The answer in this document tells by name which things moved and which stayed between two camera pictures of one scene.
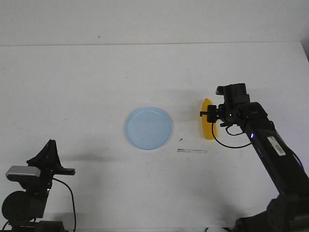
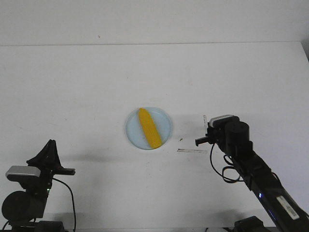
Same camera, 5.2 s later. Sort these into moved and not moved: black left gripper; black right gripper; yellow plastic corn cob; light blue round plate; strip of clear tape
Moved: black right gripper; yellow plastic corn cob
Not moved: strip of clear tape; light blue round plate; black left gripper
